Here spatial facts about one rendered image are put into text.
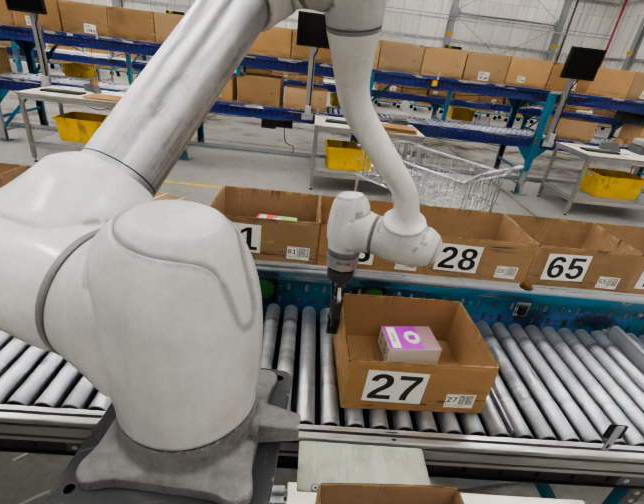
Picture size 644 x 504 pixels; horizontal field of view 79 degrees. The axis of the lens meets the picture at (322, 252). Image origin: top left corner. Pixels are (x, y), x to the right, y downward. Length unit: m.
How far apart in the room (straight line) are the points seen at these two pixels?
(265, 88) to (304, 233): 4.31
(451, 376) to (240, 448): 0.71
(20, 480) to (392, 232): 1.71
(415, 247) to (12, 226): 0.74
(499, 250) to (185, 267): 1.31
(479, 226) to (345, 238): 0.92
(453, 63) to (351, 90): 5.24
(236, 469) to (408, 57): 5.64
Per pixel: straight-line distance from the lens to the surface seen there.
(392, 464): 1.04
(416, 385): 1.08
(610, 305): 1.79
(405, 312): 1.29
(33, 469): 2.09
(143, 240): 0.34
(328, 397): 1.13
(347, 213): 0.96
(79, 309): 0.40
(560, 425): 1.34
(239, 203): 1.65
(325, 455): 1.02
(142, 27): 6.17
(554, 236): 1.97
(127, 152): 0.55
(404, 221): 0.91
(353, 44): 0.76
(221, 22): 0.67
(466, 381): 1.12
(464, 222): 1.76
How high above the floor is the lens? 1.59
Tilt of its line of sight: 28 degrees down
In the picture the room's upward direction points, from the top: 7 degrees clockwise
